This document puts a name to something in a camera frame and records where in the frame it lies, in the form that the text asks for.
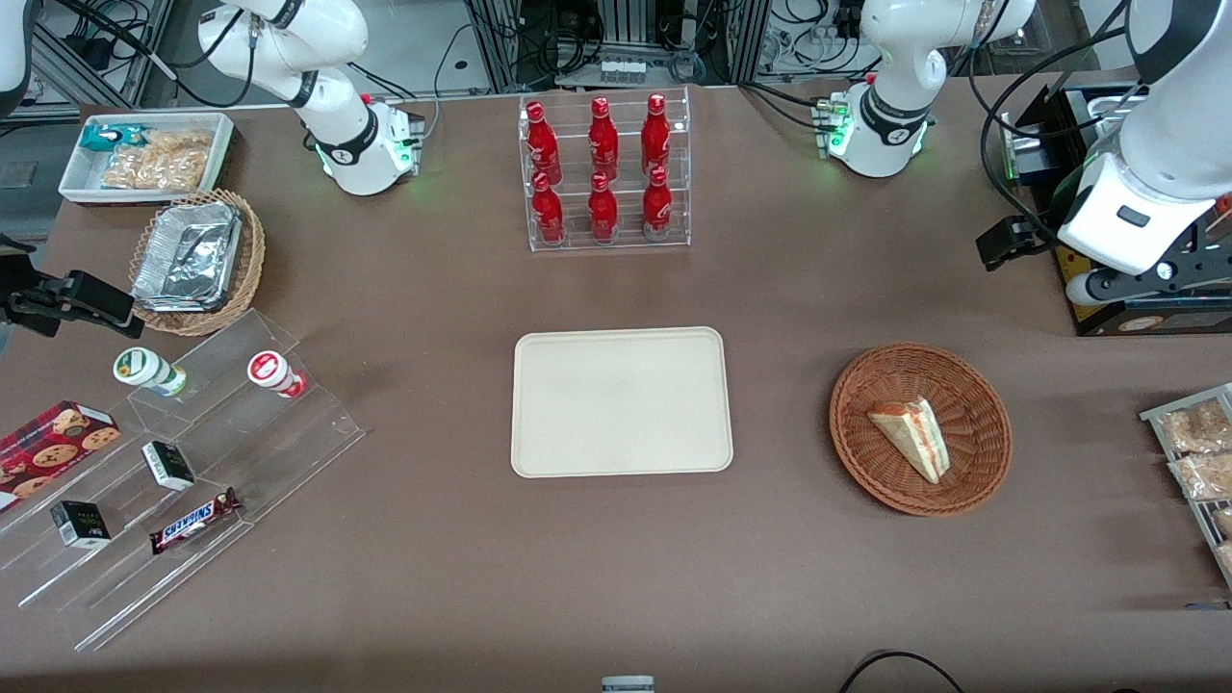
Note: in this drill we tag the light wicker basket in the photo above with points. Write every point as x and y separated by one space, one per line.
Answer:
245 269

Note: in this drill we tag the aluminium frame structure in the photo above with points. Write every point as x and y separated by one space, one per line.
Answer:
626 38

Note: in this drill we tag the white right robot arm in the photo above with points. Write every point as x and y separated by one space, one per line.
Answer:
339 108

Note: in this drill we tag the clear bag of crackers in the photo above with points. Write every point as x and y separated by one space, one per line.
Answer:
164 159

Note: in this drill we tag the white rectangular snack bin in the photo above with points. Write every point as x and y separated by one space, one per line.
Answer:
77 178

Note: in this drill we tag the red cola bottle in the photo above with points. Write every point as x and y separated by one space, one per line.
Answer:
603 212
542 142
657 207
603 140
548 214
655 135

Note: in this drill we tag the clear acrylic bottle rack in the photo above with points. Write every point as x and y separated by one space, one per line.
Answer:
679 217

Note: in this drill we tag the tray of snack bags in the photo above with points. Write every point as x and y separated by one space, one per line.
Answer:
1155 416

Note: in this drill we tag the green lid yogurt cup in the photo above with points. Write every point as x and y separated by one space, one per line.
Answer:
144 369

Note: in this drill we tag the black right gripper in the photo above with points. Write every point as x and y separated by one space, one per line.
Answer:
29 300

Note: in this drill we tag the black open crate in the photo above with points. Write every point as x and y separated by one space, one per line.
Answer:
1088 106

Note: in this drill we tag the brown round wicker basket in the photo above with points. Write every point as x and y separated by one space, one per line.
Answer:
972 404

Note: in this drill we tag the cream rectangular tray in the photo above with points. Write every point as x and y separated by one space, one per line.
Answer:
621 402

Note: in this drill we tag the teal snack packet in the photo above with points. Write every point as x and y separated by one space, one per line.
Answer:
108 137

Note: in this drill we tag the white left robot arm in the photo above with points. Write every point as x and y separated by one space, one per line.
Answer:
895 67

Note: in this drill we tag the triangular sandwich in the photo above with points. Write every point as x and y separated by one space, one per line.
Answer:
914 438

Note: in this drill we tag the small black box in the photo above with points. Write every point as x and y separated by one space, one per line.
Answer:
82 525
168 465

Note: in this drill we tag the clear bag of pastry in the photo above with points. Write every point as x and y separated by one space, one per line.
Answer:
1203 476
1198 425

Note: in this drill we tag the clear acrylic stepped stand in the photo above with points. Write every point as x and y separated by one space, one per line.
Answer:
279 443

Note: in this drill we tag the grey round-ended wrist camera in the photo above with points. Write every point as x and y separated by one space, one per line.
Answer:
1092 287

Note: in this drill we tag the Snickers chocolate bar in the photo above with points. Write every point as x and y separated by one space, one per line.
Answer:
192 522

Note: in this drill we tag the red chocolate chip cookie box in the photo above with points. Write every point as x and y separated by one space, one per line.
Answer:
53 448

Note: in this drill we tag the stack of foil trays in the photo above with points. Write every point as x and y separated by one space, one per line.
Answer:
188 255

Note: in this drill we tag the small grey device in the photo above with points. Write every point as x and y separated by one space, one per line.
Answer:
628 684

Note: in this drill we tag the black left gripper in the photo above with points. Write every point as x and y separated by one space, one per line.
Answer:
1038 234

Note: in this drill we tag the red lid yogurt cup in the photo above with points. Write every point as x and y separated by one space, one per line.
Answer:
269 371

